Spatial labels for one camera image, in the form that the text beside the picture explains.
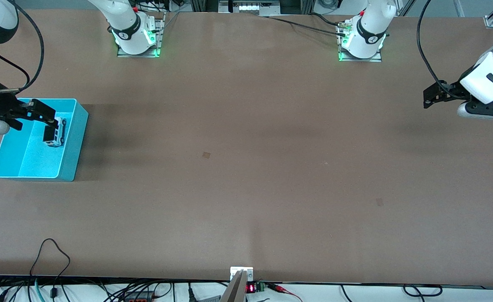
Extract thin black looped cable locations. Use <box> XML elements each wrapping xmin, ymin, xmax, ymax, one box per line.
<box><xmin>30</xmin><ymin>238</ymin><xmax>71</xmax><ymax>299</ymax></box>

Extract grey metal camera mount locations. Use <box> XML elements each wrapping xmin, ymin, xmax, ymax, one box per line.
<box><xmin>220</xmin><ymin>267</ymin><xmax>254</xmax><ymax>302</ymax></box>

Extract black coiled cable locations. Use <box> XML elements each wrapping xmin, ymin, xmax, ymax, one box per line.
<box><xmin>402</xmin><ymin>284</ymin><xmax>443</xmax><ymax>298</ymax></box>

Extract black table cable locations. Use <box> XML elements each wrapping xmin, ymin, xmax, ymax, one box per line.
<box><xmin>266</xmin><ymin>13</ymin><xmax>348</xmax><ymax>37</ymax></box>

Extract cyan plastic bin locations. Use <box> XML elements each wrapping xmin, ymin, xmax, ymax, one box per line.
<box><xmin>0</xmin><ymin>98</ymin><xmax>89</xmax><ymax>182</ymax></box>

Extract red alligator clip lead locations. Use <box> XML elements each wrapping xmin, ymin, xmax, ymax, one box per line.
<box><xmin>266</xmin><ymin>283</ymin><xmax>304</xmax><ymax>302</ymax></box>

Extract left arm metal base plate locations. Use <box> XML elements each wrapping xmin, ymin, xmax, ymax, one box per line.
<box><xmin>337</xmin><ymin>21</ymin><xmax>383</xmax><ymax>62</ymax></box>

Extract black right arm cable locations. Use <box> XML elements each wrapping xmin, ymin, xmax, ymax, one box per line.
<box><xmin>0</xmin><ymin>0</ymin><xmax>45</xmax><ymax>94</ymax></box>

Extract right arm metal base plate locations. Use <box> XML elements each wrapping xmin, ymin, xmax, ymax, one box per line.
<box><xmin>117</xmin><ymin>12</ymin><xmax>163</xmax><ymax>58</ymax></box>

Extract lit metal frame unit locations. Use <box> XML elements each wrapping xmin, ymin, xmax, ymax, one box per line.
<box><xmin>218</xmin><ymin>0</ymin><xmax>281</xmax><ymax>16</ymax></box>

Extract white jeep toy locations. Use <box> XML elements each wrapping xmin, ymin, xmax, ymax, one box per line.
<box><xmin>43</xmin><ymin>118</ymin><xmax>67</xmax><ymax>148</ymax></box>

